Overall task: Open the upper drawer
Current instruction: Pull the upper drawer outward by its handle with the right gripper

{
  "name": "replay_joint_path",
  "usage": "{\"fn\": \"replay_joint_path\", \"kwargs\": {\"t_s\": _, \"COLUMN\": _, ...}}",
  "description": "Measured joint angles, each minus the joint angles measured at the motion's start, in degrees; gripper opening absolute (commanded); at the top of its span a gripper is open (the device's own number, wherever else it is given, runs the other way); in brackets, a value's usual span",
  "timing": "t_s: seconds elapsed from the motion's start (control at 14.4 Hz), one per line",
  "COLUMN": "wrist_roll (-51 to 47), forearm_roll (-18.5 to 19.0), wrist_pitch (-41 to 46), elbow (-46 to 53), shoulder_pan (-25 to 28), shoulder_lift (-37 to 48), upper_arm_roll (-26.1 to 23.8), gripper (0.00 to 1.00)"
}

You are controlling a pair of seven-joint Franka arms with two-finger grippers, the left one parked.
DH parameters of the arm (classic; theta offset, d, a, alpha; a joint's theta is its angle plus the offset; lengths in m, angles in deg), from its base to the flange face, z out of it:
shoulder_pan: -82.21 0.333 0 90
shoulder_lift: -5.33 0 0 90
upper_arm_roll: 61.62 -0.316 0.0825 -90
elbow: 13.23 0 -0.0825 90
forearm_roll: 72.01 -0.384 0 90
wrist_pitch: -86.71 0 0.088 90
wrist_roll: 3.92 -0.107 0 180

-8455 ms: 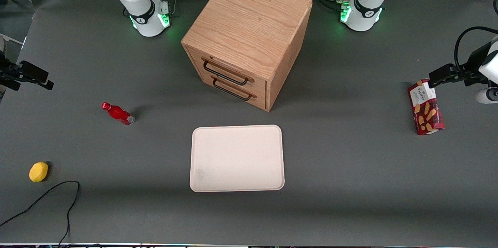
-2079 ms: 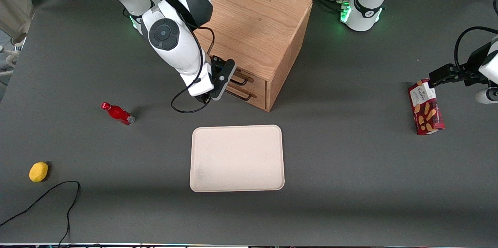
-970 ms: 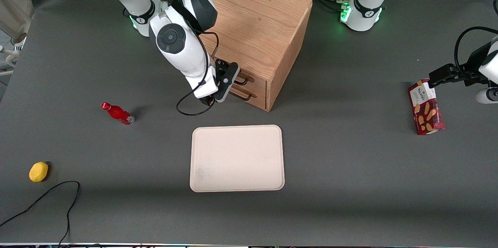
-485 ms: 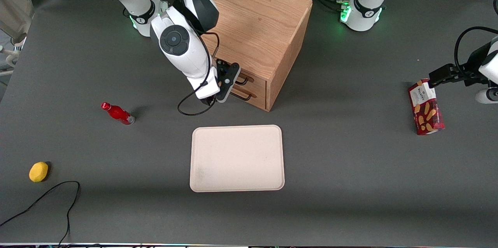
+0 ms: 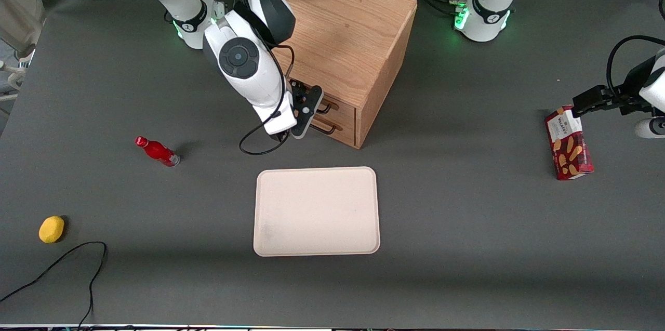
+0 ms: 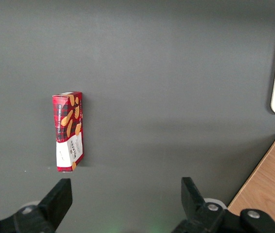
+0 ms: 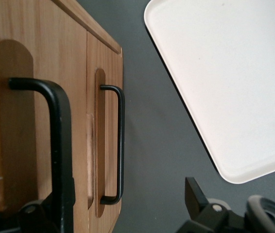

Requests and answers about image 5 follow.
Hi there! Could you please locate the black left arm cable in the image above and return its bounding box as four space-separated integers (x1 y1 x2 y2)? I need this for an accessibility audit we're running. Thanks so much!
607 35 665 105

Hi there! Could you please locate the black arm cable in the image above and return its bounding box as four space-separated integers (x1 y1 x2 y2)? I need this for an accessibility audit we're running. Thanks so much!
223 0 295 156
607 35 665 105

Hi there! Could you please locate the red plastic bottle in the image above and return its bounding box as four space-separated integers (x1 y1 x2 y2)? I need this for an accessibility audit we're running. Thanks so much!
135 136 181 167

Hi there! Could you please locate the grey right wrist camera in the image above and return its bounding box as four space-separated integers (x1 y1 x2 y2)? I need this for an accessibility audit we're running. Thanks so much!
291 87 324 139

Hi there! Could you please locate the pale grey background furniture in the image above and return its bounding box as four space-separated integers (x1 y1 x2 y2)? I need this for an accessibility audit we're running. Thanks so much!
0 0 47 103

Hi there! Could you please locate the yellow lemon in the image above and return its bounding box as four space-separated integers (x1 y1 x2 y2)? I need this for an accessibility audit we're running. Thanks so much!
38 216 65 244

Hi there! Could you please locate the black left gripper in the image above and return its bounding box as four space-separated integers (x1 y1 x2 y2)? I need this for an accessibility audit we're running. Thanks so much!
573 56 656 117

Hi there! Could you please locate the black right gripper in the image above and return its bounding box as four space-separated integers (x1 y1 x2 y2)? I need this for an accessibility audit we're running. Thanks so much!
288 80 314 130

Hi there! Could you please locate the red tartan shortbread box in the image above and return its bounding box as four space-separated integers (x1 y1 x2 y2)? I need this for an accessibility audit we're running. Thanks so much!
544 105 594 181

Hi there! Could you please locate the cream rectangular tray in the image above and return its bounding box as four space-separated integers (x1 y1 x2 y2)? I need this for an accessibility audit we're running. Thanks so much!
253 166 381 257

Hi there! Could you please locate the thin black table cable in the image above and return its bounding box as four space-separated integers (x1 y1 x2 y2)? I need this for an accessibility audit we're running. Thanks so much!
0 241 108 329

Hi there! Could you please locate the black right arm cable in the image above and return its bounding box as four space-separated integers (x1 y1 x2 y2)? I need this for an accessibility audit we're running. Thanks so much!
223 0 295 156

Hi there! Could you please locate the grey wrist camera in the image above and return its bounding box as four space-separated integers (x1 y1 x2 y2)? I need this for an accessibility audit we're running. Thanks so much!
291 87 324 139
635 117 665 139

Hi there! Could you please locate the wooden oak drawer cabinet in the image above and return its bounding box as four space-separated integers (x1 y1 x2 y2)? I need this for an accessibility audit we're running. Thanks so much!
271 0 418 150

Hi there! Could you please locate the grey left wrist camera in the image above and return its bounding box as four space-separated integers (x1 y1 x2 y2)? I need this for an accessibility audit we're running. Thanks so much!
635 117 665 139

